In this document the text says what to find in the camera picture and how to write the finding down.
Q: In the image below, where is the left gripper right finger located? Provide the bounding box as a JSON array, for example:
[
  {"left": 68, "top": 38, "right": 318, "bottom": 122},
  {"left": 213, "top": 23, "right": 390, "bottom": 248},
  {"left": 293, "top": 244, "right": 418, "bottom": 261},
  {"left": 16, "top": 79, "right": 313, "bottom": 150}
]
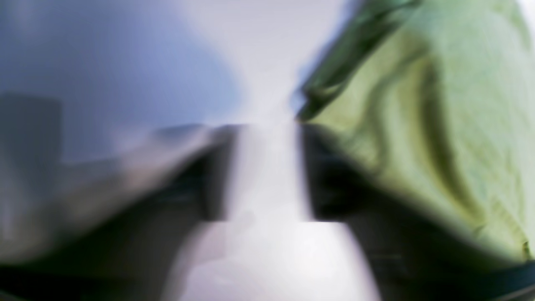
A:
[{"left": 301, "top": 125, "right": 534, "bottom": 301}]

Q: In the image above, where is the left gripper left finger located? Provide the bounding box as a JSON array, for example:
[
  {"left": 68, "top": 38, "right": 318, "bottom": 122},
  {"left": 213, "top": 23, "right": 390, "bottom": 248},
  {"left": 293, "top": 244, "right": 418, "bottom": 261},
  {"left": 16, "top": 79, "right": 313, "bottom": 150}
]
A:
[{"left": 1, "top": 125, "right": 239, "bottom": 301}]

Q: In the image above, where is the green t-shirt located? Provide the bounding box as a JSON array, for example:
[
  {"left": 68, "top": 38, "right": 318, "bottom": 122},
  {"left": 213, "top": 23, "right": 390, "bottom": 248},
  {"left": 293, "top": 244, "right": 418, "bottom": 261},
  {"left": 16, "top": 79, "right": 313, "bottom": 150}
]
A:
[{"left": 298, "top": 0, "right": 534, "bottom": 263}]

